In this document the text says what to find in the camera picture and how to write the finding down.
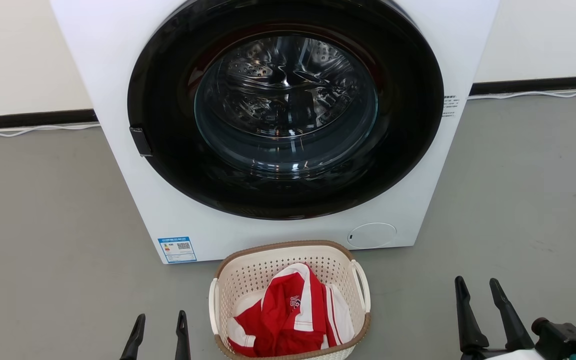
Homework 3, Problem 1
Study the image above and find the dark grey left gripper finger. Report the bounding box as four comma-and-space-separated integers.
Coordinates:
175, 310, 192, 360
119, 313, 147, 360

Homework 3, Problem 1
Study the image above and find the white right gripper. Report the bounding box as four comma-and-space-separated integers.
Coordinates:
454, 275, 545, 360

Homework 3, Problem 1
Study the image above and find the cream perforated laundry basket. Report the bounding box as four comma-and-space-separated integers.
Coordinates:
208, 240, 372, 360

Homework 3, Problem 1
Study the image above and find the blue energy label sticker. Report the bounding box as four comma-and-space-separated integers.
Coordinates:
157, 236, 198, 264

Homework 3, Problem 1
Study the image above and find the red and white garment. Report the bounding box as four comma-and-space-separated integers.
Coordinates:
226, 263, 355, 358

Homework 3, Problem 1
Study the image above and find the round white filter cover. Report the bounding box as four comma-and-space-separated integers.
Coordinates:
346, 222, 398, 250

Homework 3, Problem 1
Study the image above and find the dark round glass washer door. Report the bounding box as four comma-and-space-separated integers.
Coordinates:
127, 0, 445, 221

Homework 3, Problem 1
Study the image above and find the printed warning text label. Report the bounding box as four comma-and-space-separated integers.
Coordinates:
441, 94, 461, 119

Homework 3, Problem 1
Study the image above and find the black baseboard strip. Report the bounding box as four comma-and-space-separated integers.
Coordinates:
0, 109, 99, 131
469, 74, 576, 96

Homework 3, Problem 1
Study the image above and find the white front-load washing machine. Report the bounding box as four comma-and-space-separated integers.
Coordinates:
50, 0, 500, 265

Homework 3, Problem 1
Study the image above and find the black washer door handle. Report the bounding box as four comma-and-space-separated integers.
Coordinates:
129, 126, 153, 158

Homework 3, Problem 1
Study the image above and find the white wall cable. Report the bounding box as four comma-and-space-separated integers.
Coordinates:
0, 123, 101, 138
468, 88, 576, 101

